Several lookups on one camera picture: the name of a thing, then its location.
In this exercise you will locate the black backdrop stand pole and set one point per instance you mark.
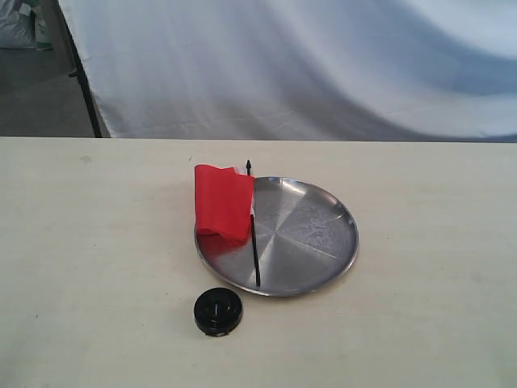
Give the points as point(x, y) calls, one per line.
point(79, 74)

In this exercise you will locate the red flag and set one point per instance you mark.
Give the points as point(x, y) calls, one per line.
point(224, 213)

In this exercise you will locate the white sack in background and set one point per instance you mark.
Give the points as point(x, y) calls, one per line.
point(16, 25)

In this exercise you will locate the green white bag in background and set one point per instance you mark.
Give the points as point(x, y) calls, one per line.
point(42, 36)

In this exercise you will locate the round steel plate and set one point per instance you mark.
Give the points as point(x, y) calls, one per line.
point(302, 239)

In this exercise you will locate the black round flag base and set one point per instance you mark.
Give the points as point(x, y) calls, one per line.
point(218, 311)

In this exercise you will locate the white backdrop cloth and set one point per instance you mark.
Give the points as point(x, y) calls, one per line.
point(301, 70)

